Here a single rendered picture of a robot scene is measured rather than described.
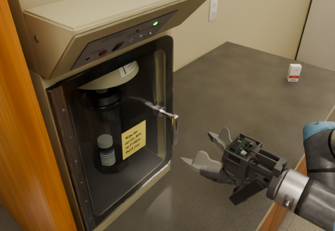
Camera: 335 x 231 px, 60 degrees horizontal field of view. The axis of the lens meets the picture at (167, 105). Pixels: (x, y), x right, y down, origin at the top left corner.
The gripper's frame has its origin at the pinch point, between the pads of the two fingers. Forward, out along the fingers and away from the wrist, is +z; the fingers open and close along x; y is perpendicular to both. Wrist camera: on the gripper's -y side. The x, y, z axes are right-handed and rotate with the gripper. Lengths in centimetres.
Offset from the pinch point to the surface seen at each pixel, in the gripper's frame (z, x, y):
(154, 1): 1.7, 11.9, 36.6
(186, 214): -1.0, 4.4, -20.4
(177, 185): 6.9, -1.8, -20.4
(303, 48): 49, -284, -84
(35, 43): 11.1, 26.5, 32.3
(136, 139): 11.3, 9.0, 2.6
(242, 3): 55, -129, -3
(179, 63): 55, -66, -20
